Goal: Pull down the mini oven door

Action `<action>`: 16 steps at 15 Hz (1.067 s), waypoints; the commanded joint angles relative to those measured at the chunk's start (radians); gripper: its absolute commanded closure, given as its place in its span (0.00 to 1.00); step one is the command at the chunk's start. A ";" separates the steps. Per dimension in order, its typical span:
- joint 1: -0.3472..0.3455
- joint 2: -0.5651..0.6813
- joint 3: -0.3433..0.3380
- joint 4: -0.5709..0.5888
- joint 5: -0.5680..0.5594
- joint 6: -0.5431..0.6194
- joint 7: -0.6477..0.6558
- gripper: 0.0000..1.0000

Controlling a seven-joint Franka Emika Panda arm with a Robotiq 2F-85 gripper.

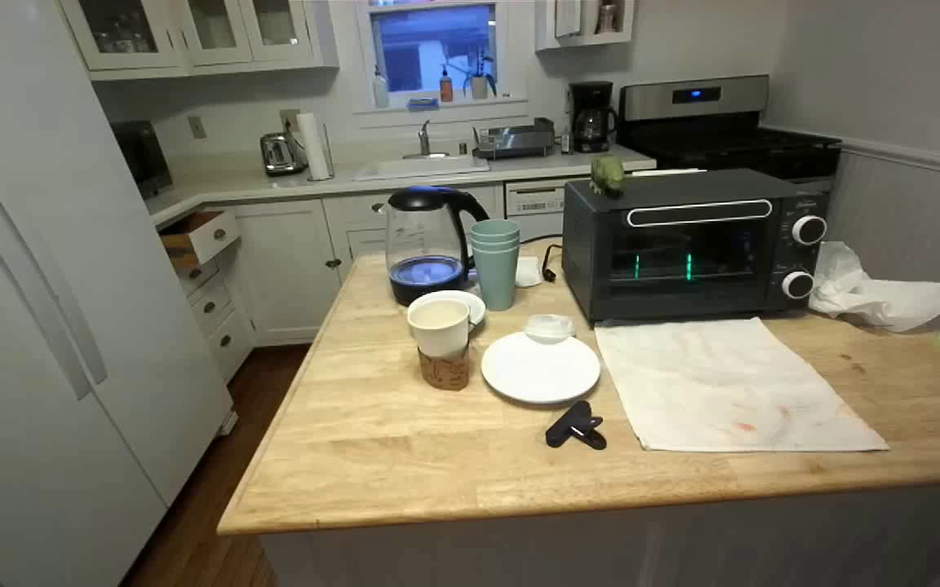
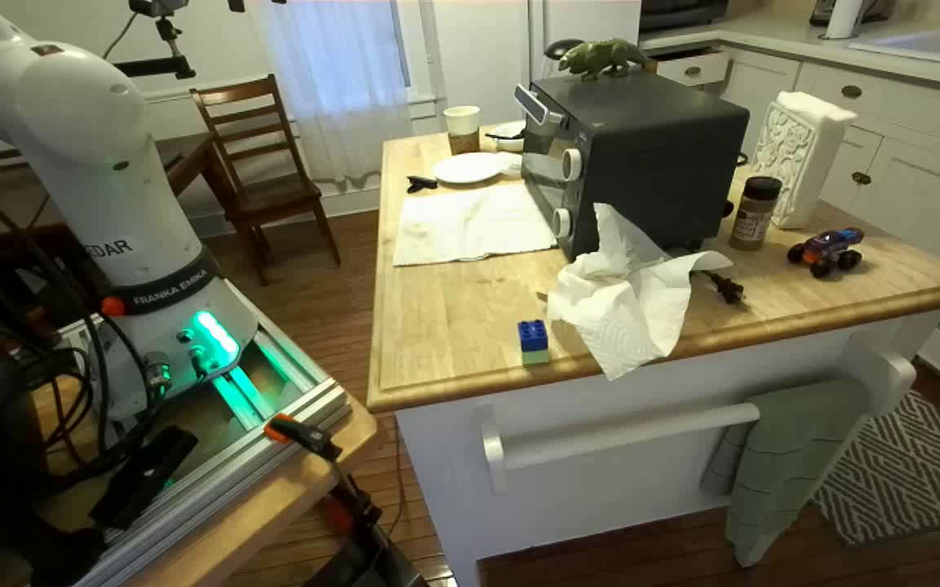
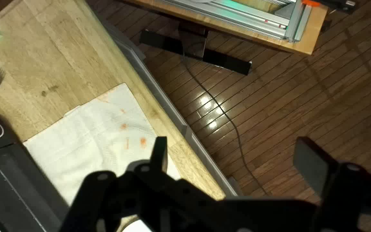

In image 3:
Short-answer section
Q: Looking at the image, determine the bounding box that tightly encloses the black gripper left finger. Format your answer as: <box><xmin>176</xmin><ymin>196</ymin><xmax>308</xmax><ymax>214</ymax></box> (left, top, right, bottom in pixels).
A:
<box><xmin>151</xmin><ymin>137</ymin><xmax>167</xmax><ymax>173</ymax></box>

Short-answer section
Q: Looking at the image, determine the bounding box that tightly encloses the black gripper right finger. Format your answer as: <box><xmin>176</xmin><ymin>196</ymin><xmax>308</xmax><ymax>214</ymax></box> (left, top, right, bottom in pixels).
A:
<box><xmin>294</xmin><ymin>137</ymin><xmax>339</xmax><ymax>196</ymax></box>

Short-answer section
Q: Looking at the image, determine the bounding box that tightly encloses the black mini toaster oven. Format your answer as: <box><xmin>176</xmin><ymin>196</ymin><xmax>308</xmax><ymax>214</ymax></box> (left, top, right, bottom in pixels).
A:
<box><xmin>0</xmin><ymin>119</ymin><xmax>68</xmax><ymax>232</ymax></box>

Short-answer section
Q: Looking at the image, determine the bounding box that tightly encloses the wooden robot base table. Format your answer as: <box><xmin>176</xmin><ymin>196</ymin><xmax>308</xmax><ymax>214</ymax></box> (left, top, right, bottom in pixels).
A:
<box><xmin>124</xmin><ymin>0</ymin><xmax>326</xmax><ymax>75</ymax></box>

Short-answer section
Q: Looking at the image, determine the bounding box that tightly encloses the white stained cloth towel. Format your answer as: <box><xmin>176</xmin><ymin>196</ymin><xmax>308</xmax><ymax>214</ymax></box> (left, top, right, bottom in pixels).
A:
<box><xmin>23</xmin><ymin>83</ymin><xmax>183</xmax><ymax>232</ymax></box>

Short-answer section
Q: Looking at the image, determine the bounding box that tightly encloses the black floor cable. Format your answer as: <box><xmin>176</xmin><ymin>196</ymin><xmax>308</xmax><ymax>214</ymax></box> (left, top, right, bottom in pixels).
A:
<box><xmin>184</xmin><ymin>59</ymin><xmax>269</xmax><ymax>197</ymax></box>

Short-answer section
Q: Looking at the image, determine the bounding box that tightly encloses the aluminium extrusion frame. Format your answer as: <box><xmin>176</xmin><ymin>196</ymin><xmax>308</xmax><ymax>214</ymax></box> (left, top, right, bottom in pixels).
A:
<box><xmin>166</xmin><ymin>0</ymin><xmax>312</xmax><ymax>41</ymax></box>

